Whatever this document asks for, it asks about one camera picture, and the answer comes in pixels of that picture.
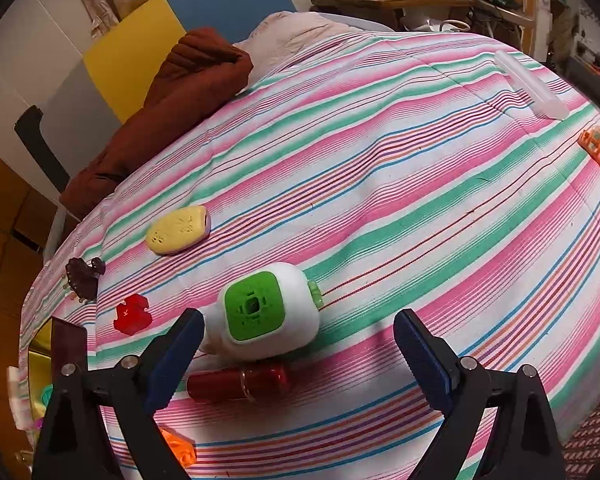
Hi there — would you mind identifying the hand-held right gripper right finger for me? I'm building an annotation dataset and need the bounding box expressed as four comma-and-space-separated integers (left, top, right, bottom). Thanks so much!
394, 309, 566, 480

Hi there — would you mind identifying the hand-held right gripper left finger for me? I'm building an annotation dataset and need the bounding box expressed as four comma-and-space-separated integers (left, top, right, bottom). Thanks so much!
32, 308, 206, 480

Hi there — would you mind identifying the red plastic cylinder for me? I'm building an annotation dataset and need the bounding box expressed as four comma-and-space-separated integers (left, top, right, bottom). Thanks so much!
186, 362, 291, 405

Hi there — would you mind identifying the white and green plug-in device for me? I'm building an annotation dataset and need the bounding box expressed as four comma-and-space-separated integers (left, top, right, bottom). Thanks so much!
198, 262, 323, 361

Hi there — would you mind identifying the gold tin box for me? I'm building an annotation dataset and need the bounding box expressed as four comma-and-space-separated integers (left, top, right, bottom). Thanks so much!
27, 314, 89, 376

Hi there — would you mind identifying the yellow oval perforated device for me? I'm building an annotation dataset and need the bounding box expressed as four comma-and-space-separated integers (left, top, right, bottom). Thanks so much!
146, 205, 212, 255

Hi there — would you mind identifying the red plastic cross block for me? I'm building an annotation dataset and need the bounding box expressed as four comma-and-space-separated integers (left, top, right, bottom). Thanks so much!
113, 294, 152, 336

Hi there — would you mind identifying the orange perforated cube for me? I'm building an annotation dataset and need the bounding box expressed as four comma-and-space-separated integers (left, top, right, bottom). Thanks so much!
160, 427, 198, 466

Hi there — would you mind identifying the dark brown knobbed massager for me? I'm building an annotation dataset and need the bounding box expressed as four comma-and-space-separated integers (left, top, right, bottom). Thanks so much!
65, 256, 106, 305

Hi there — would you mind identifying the pink green striped blanket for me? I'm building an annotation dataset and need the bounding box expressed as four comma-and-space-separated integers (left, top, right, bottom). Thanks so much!
19, 30, 600, 480

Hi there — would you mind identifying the wooden wardrobe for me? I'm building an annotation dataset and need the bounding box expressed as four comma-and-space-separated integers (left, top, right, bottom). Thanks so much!
0, 140, 66, 480

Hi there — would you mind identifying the brown quilted jacket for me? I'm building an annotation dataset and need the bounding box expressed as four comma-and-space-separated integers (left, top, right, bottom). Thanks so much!
60, 28, 255, 221

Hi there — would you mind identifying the clear plastic tube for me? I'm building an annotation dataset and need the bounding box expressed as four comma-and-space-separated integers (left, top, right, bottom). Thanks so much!
495, 50, 571, 121

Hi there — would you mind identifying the grey yellow blue headboard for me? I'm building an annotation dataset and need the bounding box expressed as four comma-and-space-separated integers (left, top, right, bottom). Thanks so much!
40, 0, 298, 186

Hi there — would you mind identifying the pale pink pillow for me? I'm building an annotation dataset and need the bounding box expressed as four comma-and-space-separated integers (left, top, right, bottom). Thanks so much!
232, 10, 381, 93

